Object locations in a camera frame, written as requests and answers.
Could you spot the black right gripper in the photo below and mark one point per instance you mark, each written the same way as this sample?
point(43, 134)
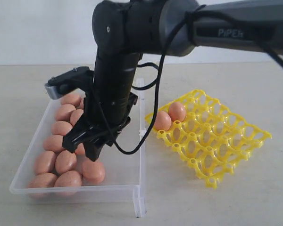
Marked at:
point(103, 119)

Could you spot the brown egg fourth row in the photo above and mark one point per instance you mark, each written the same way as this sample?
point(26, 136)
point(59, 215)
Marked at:
point(80, 149)
point(53, 143)

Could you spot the brown egg fifth row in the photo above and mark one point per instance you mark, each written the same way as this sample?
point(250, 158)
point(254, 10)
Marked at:
point(65, 161)
point(93, 172)
point(44, 163)

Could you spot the brown egg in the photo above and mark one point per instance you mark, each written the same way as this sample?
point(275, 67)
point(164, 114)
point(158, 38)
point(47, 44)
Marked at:
point(70, 178)
point(44, 180)
point(72, 98)
point(177, 111)
point(81, 106)
point(163, 121)

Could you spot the brown egg second row middle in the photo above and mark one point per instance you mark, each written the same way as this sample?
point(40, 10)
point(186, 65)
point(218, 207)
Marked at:
point(75, 116)

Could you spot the brown egg second row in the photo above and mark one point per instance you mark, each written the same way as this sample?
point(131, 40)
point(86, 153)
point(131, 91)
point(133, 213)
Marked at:
point(64, 112)
point(75, 116)

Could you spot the brown egg third row left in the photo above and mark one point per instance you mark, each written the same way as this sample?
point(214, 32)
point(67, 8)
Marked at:
point(61, 128)

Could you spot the brown egg second row left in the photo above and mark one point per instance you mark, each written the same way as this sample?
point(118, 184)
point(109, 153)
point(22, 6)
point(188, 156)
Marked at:
point(64, 112)

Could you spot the clear plastic tray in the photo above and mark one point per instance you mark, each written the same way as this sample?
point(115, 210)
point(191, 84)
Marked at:
point(124, 179)

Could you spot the yellow plastic egg tray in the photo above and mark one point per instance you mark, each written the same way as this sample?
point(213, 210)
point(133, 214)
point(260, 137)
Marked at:
point(212, 140)

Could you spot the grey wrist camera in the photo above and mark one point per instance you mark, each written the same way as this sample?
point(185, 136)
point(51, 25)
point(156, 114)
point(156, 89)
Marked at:
point(77, 78)

